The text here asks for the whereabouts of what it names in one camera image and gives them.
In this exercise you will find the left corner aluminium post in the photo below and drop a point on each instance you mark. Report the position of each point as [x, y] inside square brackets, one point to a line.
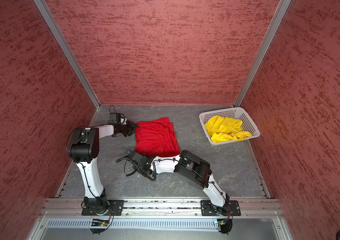
[58, 35]

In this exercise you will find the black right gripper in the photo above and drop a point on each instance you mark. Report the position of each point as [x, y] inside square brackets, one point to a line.
[144, 154]

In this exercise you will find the red shorts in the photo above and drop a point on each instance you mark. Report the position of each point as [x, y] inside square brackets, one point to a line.
[157, 138]

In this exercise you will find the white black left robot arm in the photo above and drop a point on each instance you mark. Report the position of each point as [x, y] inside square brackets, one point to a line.
[83, 147]

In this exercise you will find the right corner aluminium post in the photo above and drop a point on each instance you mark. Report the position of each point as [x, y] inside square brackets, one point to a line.
[269, 35]

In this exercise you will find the white plastic laundry basket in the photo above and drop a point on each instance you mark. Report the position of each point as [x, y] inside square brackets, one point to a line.
[235, 113]

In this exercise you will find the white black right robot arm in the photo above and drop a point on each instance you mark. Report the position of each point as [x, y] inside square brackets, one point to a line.
[189, 167]

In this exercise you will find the white slotted cable duct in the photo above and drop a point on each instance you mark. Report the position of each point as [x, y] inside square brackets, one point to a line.
[147, 224]

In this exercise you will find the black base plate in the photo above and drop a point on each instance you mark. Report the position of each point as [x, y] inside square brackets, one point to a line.
[230, 208]
[97, 207]

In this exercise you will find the left small circuit board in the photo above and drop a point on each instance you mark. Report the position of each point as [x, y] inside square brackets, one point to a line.
[100, 223]

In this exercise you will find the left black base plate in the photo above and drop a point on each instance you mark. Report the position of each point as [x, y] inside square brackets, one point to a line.
[97, 207]

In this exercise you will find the yellow shorts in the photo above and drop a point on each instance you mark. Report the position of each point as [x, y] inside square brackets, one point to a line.
[224, 129]

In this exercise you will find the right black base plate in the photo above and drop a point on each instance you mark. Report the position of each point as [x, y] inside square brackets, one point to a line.
[230, 208]

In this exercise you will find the corner aluminium post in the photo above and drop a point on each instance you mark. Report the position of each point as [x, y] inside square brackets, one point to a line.
[269, 35]
[58, 35]

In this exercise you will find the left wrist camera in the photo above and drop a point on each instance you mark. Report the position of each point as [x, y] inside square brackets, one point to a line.
[117, 119]

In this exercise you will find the aluminium front rail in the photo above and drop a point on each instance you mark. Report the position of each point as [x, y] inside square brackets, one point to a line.
[170, 208]

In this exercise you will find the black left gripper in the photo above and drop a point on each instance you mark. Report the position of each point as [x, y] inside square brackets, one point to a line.
[131, 127]

